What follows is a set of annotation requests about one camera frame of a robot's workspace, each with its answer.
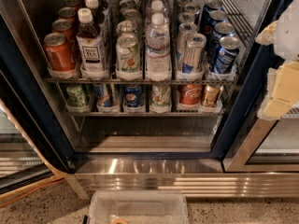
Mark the front orange soda can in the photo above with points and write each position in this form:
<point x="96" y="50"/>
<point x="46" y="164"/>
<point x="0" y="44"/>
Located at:
<point x="59" y="52"/>

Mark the green can lower shelf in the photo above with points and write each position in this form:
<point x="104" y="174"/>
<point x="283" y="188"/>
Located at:
<point x="77" y="96"/>

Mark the front slim silver can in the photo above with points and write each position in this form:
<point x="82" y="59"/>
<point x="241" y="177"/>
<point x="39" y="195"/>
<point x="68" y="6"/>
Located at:
<point x="195" y="47"/>

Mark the pepsi can lower shelf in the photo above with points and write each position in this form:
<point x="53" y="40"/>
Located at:
<point x="133" y="95"/>

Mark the top wire fridge shelf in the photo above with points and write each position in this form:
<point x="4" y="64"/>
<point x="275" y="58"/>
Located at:
<point x="142" y="81"/>

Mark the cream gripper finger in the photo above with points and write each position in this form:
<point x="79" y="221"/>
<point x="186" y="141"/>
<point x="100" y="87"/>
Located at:
<point x="266" y="36"/>
<point x="282" y="91"/>

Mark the lower wire fridge shelf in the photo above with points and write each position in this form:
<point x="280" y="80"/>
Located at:
<point x="145" y="114"/>

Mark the left glass fridge door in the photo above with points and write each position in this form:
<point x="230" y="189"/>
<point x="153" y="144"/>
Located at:
<point x="23" y="167"/>

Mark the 7up can lower shelf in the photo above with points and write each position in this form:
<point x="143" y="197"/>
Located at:
<point x="160" y="95"/>

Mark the blue can lower shelf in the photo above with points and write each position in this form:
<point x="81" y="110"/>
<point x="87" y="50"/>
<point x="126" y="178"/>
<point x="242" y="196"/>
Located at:
<point x="104" y="94"/>

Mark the front tea bottle white cap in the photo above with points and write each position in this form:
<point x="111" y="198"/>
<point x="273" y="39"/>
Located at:
<point x="91" y="46"/>

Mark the slim silver can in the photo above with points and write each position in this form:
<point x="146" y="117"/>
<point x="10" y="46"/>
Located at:
<point x="195" y="47"/>
<point x="184" y="30"/>

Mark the orange soda can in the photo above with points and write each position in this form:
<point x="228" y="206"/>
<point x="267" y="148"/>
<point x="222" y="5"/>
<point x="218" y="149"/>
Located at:
<point x="65" y="27"/>
<point x="68" y="13"/>
<point x="59" y="52"/>

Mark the front blue pepsi can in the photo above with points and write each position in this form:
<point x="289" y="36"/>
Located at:
<point x="225" y="55"/>

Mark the wire fridge shelf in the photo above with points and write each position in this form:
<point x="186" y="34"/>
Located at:
<point x="142" y="81"/>
<point x="145" y="114"/>

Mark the clear plastic bin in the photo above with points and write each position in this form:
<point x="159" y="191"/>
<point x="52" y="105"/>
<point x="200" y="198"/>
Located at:
<point x="138" y="207"/>

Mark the stainless fridge base frame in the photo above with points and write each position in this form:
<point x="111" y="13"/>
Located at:
<point x="193" y="178"/>

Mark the glass fridge door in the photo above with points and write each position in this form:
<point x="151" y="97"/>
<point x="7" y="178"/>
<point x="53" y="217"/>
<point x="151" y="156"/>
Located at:
<point x="246" y="143"/>
<point x="23" y="167"/>

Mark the blue pepsi can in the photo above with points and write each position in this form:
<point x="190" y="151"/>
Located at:
<point x="225" y="55"/>
<point x="220" y="30"/>
<point x="212" y="18"/>
<point x="210" y="5"/>

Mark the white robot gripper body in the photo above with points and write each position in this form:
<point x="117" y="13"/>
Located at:
<point x="289" y="34"/>

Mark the front 7up can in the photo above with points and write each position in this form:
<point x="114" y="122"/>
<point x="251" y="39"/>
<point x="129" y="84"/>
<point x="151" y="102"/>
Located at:
<point x="128" y="56"/>

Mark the gold can lower shelf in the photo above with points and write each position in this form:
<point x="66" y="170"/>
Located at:
<point x="210" y="96"/>

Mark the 7up can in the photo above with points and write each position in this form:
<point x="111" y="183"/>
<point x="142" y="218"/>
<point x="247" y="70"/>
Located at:
<point x="128" y="56"/>
<point x="127" y="28"/>

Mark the red coca cola can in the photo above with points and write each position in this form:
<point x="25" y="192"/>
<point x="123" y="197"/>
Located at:
<point x="189" y="94"/>

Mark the right glass fridge door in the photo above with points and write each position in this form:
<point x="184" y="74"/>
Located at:
<point x="246" y="143"/>

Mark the clear front water bottle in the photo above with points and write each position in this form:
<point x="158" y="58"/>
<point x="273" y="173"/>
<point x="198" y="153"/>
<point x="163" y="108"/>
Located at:
<point x="158" y="60"/>

